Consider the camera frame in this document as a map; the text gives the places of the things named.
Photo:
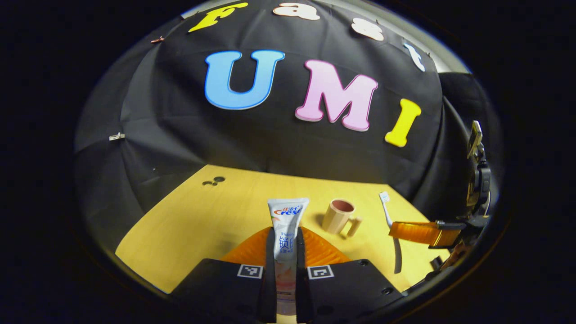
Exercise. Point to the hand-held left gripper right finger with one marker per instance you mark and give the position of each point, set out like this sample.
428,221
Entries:
300,279

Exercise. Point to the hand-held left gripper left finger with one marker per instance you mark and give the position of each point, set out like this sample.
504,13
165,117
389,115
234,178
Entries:
270,279

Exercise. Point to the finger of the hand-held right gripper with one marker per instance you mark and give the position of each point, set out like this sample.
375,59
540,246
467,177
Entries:
414,231

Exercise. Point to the white toothbrush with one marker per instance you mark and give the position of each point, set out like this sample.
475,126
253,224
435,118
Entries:
386,211

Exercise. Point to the white toothpaste tube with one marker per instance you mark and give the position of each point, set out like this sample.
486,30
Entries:
288,216

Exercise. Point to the beige cup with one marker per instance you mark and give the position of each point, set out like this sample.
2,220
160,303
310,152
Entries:
337,218

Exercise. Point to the black backdrop cloth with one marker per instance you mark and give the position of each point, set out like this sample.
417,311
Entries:
279,144

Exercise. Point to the white cloth clip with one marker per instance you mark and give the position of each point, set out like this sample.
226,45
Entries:
117,136

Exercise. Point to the red cloth clip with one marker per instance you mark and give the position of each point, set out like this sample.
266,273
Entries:
157,39

